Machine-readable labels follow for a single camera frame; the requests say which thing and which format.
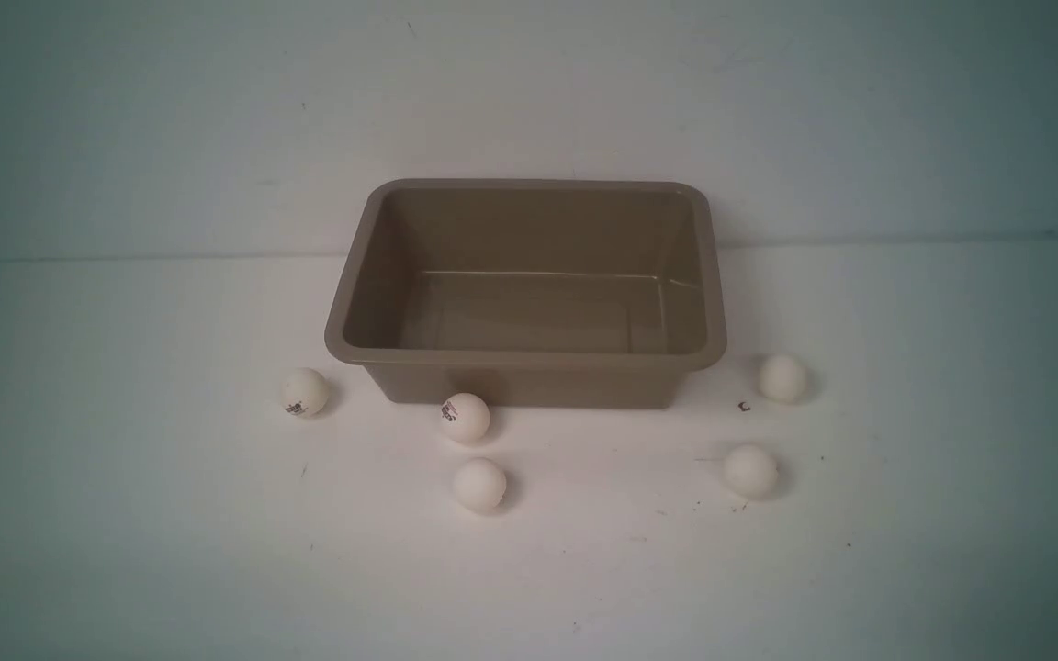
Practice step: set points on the white ball logo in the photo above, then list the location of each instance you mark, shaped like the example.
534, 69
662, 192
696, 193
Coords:
304, 393
464, 418

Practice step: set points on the tan plastic storage bin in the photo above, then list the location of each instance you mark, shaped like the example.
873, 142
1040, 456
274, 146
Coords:
564, 294

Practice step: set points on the white plain ball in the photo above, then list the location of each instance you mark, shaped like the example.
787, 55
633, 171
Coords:
751, 472
479, 485
783, 378

